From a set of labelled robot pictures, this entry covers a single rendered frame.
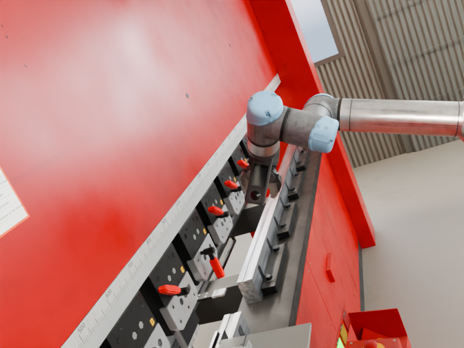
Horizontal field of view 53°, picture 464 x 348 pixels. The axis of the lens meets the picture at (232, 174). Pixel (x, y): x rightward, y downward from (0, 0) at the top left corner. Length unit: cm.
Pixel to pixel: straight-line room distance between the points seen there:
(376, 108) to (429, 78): 372
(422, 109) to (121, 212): 68
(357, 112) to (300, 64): 205
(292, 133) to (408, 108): 26
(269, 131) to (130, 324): 48
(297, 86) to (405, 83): 184
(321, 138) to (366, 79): 385
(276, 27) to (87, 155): 224
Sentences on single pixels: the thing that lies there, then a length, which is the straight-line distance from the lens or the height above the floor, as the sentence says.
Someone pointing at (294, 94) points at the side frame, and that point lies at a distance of 314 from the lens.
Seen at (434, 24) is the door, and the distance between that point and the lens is 471.
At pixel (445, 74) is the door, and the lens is 480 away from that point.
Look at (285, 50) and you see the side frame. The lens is 310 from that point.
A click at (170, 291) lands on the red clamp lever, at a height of 129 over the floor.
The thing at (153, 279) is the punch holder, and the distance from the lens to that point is 108.
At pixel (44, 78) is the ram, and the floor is 181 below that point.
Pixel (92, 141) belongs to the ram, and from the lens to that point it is 104.
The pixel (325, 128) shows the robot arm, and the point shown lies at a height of 150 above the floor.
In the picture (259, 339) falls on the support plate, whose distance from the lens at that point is 131.
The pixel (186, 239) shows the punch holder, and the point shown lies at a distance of 125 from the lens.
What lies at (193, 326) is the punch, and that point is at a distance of 127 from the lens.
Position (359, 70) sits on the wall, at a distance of 478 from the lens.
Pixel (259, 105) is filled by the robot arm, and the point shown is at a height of 159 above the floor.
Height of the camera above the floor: 174
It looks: 15 degrees down
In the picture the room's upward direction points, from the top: 24 degrees counter-clockwise
